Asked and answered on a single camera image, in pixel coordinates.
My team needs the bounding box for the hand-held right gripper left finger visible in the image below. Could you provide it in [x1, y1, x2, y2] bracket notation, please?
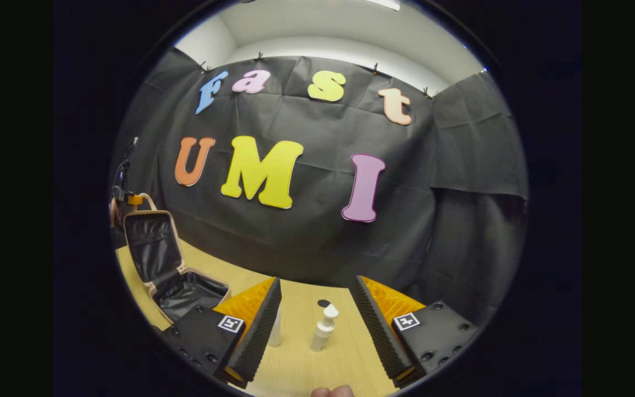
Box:
[160, 276, 283, 389]

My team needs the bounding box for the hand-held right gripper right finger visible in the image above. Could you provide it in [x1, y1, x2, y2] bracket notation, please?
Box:
[354, 275, 482, 388]

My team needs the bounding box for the white squeeze tube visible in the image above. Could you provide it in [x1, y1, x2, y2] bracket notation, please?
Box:
[268, 306, 283, 348]

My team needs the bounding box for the pink suitcase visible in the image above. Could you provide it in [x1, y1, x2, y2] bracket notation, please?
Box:
[123, 193, 232, 324]

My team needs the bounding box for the white pump bottle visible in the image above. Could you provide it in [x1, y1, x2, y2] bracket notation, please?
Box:
[310, 304, 339, 352]

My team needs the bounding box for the black backdrop cloth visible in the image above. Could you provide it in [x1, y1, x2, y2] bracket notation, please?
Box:
[111, 47, 529, 326]

